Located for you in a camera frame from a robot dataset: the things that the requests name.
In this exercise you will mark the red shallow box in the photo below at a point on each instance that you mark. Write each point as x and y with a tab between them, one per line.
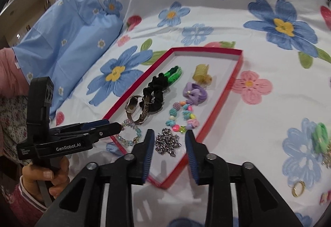
214	69

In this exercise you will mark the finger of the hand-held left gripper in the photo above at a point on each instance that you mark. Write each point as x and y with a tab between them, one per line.
95	124
106	132

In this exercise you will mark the light blue pillow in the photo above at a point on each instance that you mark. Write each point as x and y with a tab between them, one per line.
64	43

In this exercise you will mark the pink hair clip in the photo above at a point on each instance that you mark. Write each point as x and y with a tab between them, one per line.
325	197

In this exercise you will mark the black scrunchie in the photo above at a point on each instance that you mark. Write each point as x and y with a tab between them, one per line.
155	84

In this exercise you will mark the person's left hand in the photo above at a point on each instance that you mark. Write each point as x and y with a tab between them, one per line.
60	180

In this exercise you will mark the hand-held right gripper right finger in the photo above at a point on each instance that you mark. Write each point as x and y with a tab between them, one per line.
191	157

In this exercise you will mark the person's left forearm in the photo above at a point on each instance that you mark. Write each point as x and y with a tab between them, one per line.
18	206

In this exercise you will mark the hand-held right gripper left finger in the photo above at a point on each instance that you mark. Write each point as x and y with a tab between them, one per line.
148	154

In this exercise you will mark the yellow hair claw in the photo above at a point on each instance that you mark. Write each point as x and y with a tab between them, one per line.
201	71

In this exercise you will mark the person's pink floral clothing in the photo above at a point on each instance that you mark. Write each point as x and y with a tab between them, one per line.
10	113

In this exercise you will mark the silver wrist watch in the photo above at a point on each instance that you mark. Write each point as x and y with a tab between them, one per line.
132	106

